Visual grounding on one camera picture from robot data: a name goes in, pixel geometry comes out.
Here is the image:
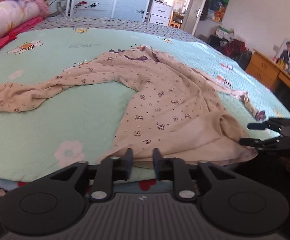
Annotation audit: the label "beige patterned pajama garment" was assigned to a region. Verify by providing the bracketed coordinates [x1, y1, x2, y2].
[0, 47, 260, 167]

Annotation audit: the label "red black clothes pile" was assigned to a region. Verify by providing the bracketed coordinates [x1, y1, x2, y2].
[207, 35, 252, 70]

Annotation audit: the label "wooden desk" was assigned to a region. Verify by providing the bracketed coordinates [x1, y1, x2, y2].
[245, 48, 290, 116]

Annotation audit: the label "green bee quilt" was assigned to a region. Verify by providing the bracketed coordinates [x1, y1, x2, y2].
[0, 28, 290, 182]

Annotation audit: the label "colourful hanging bags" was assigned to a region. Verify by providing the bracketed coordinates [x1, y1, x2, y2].
[200, 0, 230, 23]

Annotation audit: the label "purple dotted bedsheet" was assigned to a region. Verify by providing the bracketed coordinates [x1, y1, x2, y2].
[31, 16, 206, 43]

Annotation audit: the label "grey room door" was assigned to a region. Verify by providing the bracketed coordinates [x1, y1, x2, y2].
[181, 0, 206, 35]

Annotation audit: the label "white drawer cabinet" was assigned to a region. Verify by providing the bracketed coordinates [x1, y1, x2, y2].
[148, 2, 173, 26]

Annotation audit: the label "pink red blanket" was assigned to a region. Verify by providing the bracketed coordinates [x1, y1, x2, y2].
[0, 16, 45, 50]

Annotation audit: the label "rolled floral duvet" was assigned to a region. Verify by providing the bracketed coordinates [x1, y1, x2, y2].
[0, 0, 41, 37]

